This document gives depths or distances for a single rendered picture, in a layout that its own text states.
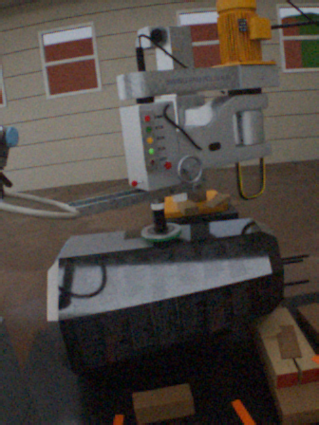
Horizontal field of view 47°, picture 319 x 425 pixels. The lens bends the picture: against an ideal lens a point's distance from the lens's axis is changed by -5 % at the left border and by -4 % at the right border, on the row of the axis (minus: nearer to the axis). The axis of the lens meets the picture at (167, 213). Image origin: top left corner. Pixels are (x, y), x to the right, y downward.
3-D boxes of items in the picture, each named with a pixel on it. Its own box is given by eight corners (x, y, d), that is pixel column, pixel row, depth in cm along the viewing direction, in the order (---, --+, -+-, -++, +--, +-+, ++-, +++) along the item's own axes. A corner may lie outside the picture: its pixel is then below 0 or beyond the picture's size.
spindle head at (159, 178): (185, 177, 222) (178, 99, 209) (209, 182, 203) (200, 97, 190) (129, 191, 205) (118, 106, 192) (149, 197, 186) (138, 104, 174)
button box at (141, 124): (158, 168, 187) (150, 109, 179) (160, 168, 184) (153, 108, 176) (142, 171, 183) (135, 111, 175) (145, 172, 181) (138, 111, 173)
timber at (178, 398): (138, 425, 182) (134, 409, 178) (135, 409, 193) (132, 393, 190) (195, 414, 185) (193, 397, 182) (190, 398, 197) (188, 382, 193)
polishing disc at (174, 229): (157, 242, 193) (156, 239, 192) (134, 232, 209) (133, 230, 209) (189, 230, 204) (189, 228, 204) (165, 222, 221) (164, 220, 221)
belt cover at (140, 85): (251, 94, 237) (249, 67, 232) (280, 92, 216) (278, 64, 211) (112, 109, 192) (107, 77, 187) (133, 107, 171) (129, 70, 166)
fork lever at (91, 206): (184, 185, 220) (183, 176, 219) (204, 190, 204) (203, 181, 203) (66, 211, 188) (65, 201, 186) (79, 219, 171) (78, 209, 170)
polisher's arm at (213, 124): (251, 169, 246) (245, 92, 231) (277, 173, 226) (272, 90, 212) (151, 193, 211) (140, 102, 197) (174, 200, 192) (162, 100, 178)
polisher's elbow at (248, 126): (226, 144, 230) (223, 112, 224) (248, 139, 240) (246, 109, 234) (249, 146, 214) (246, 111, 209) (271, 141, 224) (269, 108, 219)
